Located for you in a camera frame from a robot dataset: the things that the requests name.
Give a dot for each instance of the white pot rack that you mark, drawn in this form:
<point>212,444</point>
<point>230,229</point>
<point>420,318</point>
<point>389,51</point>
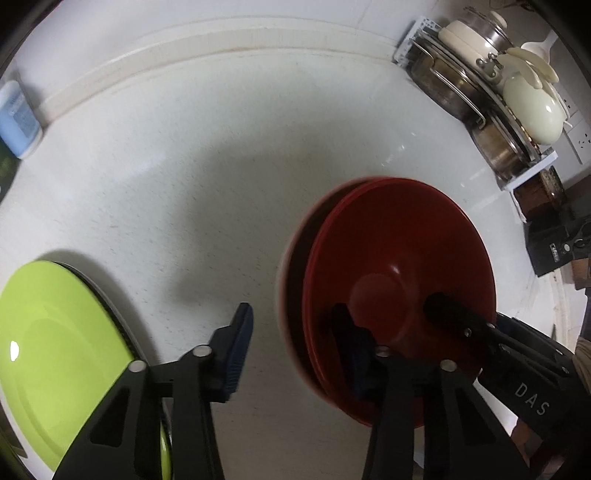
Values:
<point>531,173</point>

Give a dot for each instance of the steel pot with glass lid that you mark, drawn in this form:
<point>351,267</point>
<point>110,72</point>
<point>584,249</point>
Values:
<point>489,32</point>

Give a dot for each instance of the person's right forearm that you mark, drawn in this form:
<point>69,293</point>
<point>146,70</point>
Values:
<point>582,360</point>

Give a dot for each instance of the green dish soap bottle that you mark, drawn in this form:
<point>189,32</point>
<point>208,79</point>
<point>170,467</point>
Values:
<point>5,170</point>

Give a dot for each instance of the white pump bottle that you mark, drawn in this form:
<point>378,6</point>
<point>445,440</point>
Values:
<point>21,120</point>

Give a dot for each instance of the large cream pot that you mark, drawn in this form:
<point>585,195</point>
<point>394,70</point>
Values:
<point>531,110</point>

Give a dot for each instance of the green plate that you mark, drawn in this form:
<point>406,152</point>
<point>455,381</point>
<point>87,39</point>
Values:
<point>55,346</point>

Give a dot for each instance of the small steel pot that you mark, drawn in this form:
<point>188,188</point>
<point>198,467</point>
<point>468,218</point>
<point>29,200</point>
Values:
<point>496,147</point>

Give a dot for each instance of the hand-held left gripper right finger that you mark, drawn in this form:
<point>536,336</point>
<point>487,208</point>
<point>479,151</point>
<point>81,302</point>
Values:
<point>355,364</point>

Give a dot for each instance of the white ladle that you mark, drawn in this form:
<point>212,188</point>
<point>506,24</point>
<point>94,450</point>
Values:
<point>540,46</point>

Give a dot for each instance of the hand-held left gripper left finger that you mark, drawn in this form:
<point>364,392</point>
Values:
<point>240,341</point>

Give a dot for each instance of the red and black bowl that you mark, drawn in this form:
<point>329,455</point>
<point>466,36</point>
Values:
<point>415,230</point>

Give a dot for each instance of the white wall socket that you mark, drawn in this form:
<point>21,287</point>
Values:
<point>570,105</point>
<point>582,143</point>

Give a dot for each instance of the small cream pot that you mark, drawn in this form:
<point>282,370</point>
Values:
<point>461,39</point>

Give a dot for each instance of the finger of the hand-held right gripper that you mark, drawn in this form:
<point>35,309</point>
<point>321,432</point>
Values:
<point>455,318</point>
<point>531,334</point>

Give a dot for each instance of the black knife block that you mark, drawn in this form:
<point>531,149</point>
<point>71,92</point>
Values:
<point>545,249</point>

